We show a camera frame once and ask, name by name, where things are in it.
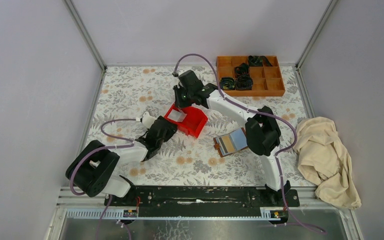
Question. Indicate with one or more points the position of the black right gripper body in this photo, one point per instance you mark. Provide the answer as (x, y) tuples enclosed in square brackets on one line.
[(183, 97)]

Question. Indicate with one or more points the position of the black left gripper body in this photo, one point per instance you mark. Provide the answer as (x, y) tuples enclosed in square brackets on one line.
[(170, 131)]

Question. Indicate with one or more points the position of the red plastic bin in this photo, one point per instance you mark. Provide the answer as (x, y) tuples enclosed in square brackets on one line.
[(193, 123)]

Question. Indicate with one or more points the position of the orange card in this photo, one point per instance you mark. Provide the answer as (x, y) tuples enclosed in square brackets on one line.
[(226, 145)]

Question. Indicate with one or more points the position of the brown leather card holder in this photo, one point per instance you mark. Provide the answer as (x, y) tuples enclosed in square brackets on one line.
[(239, 140)]

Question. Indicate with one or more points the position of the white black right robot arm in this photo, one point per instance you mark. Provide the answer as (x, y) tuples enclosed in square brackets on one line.
[(262, 131)]

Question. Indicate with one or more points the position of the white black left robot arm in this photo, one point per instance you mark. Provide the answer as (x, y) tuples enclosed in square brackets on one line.
[(91, 173)]

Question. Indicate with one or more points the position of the stack of credit cards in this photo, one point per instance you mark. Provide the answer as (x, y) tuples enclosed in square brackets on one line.
[(177, 115)]

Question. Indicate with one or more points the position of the floral patterned table mat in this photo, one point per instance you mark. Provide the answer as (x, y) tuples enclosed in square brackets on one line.
[(129, 91)]

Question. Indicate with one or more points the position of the dark floral rolled cloth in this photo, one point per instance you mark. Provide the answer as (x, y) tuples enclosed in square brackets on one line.
[(227, 83)]

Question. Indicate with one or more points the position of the wooden compartment tray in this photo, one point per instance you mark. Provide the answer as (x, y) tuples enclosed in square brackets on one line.
[(267, 80)]

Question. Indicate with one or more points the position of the beige crumpled cloth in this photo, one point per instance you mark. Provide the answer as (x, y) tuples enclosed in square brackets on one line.
[(324, 161)]

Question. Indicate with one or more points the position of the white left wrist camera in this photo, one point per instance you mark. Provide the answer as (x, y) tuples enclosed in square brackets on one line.
[(146, 119)]

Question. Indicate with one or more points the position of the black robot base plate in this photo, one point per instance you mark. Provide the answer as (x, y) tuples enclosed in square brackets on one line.
[(204, 201)]

